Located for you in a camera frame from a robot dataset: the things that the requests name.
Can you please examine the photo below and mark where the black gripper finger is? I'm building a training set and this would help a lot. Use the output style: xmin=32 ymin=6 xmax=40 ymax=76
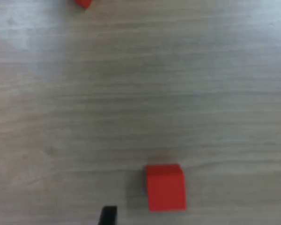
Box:
xmin=97 ymin=206 xmax=118 ymax=225

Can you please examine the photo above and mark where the red cube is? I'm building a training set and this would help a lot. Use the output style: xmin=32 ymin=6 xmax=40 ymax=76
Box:
xmin=144 ymin=163 xmax=187 ymax=213
xmin=74 ymin=0 xmax=93 ymax=10

